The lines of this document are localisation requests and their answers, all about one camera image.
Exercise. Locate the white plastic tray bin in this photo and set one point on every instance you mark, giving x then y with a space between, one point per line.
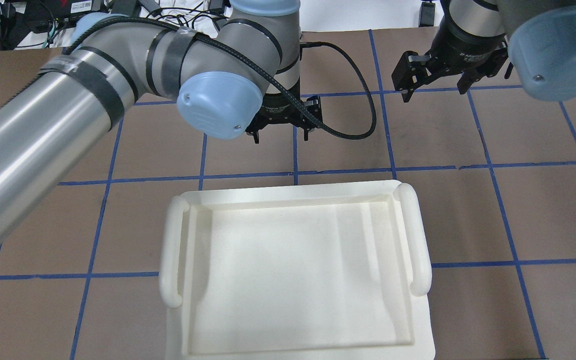
336 271

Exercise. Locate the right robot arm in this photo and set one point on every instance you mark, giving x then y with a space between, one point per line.
475 38

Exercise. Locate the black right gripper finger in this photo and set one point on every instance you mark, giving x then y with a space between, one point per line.
407 91
466 81

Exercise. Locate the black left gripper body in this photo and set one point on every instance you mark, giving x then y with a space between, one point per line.
279 111

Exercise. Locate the black power adapter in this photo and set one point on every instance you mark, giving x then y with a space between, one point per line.
426 14

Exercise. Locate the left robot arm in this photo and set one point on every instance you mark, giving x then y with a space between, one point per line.
222 87

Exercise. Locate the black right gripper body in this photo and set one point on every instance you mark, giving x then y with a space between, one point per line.
469 47

